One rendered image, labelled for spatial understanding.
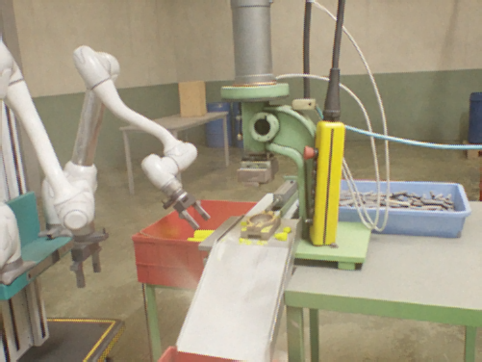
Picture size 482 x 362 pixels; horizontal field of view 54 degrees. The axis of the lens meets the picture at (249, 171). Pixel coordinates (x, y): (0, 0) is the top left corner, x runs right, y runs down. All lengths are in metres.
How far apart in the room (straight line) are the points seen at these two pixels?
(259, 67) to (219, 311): 0.71
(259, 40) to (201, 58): 9.09
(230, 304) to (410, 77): 8.53
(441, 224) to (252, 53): 0.83
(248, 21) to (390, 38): 8.26
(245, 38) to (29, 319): 1.67
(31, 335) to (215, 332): 1.36
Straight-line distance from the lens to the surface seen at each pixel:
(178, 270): 2.10
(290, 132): 1.46
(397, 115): 9.68
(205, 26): 10.49
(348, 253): 1.41
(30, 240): 2.31
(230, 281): 1.41
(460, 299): 1.30
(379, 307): 1.27
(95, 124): 2.39
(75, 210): 1.63
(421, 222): 1.67
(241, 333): 1.31
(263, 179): 1.44
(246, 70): 1.44
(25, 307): 2.47
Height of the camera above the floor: 1.54
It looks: 12 degrees down
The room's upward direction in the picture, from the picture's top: 3 degrees counter-clockwise
